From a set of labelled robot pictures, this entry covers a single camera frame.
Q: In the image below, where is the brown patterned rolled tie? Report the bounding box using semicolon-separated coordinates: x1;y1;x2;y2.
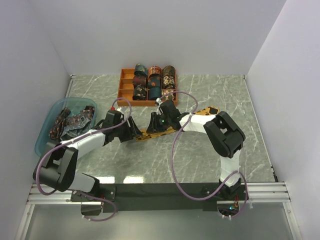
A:
161;65;176;77

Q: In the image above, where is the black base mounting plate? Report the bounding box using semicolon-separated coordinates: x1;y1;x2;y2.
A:
70;182;245;212

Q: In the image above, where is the orange wooden compartment tray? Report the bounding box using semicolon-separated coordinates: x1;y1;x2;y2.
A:
117;65;178;107

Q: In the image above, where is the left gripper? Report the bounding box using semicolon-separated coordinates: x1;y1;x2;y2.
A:
113;116;143;142

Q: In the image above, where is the teal plastic basin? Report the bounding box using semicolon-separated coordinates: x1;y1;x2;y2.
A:
34;97;97;157

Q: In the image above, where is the red green paisley rolled tie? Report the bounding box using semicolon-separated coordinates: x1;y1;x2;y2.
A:
161;89;175;101

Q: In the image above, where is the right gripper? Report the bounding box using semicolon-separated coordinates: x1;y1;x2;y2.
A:
146;112;172;134

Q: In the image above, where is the black gold rolled tie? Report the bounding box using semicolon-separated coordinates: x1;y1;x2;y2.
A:
132;84;147;101

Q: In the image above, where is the black red dotted tie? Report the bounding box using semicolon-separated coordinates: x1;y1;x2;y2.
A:
48;107;71;140

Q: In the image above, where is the dark green rolled tie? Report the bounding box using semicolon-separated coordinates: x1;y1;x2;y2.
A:
134;63;149;77

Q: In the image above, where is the yellow beetle print tie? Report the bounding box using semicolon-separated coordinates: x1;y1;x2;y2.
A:
136;106;220;142

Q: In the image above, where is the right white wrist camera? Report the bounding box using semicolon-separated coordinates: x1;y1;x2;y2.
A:
155;97;163;115

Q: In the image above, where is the aluminium rail frame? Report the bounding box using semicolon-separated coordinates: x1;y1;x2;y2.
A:
18;74;302;240

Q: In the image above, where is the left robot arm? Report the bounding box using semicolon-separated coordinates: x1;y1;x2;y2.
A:
33;108;142;201

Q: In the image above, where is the dark floral tie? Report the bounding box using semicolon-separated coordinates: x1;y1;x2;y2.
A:
65;105;95;131

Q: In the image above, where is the teal plain rolled tie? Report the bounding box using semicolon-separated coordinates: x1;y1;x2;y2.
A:
147;87;162;101

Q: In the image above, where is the grey blue patterned tie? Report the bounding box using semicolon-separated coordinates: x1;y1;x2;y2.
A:
60;125;90;141

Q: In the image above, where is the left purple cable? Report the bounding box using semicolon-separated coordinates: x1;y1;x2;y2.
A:
35;97;133;222

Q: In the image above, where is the maroon rolled tie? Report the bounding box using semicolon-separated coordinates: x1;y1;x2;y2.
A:
132;75;147;88

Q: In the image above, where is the brown floral rolled tie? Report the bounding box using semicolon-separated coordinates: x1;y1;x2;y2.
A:
162;75;176;89

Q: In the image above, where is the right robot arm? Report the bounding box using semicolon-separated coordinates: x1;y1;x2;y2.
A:
146;100;246;201

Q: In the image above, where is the red patterned rolled tie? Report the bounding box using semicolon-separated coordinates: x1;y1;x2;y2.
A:
148;65;162;78

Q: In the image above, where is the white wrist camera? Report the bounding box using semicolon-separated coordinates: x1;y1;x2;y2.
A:
110;106;126;115
155;97;163;115

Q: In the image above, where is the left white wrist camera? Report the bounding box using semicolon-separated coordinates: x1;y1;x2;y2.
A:
110;106;126;115

